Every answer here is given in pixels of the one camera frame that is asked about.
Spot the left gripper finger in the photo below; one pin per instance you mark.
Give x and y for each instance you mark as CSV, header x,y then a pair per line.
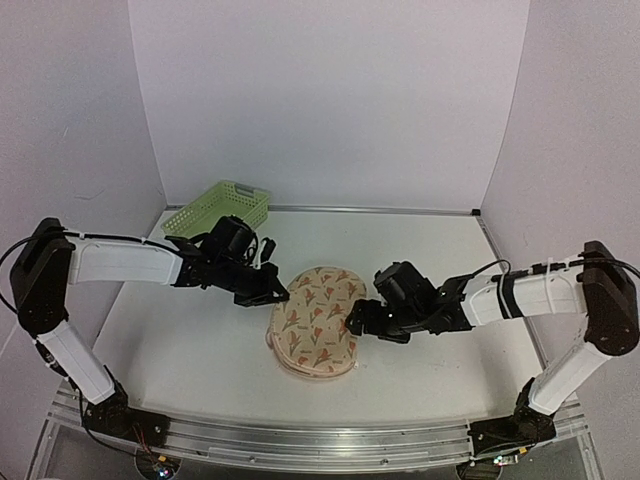
x,y
258,301
278,291

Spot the aluminium front rail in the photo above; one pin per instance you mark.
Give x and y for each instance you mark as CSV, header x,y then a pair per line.
x,y
273,420

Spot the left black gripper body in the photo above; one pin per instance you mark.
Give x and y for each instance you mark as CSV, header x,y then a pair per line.
x,y
244,285

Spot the floral mesh laundry bag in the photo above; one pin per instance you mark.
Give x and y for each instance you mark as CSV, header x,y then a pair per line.
x,y
308,333

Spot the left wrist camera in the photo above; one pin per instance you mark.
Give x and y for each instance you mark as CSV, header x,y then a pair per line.
x,y
268,246

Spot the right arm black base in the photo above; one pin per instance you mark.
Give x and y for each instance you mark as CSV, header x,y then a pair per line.
x,y
525,427

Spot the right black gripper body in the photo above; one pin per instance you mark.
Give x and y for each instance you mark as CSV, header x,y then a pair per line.
x,y
397,328

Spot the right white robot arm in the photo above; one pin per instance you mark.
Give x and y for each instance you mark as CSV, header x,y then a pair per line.
x,y
596,290

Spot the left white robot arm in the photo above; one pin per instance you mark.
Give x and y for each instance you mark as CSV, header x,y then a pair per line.
x,y
52,260

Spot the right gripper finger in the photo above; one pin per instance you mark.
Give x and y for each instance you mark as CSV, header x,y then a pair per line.
x,y
360,312
357,329

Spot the green plastic basket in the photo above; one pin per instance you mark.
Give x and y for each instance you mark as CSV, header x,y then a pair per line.
x,y
226,198

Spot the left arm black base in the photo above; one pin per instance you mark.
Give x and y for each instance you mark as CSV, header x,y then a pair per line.
x,y
115,418

